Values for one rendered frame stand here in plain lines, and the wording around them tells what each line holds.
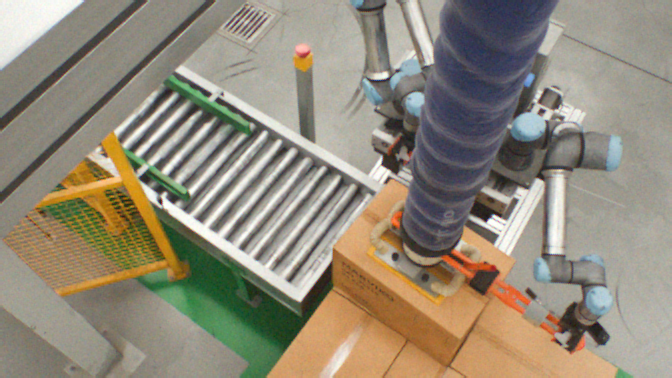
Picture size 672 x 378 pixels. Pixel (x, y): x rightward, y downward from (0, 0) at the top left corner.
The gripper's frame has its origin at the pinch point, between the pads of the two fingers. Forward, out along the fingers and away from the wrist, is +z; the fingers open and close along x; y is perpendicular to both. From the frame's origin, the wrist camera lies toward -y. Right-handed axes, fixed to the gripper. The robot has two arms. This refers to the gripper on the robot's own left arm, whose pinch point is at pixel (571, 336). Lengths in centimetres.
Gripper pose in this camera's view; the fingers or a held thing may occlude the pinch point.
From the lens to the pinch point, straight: 245.7
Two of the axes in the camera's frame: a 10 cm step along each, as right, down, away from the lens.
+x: -6.2, 6.8, -3.8
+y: -7.8, -5.4, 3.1
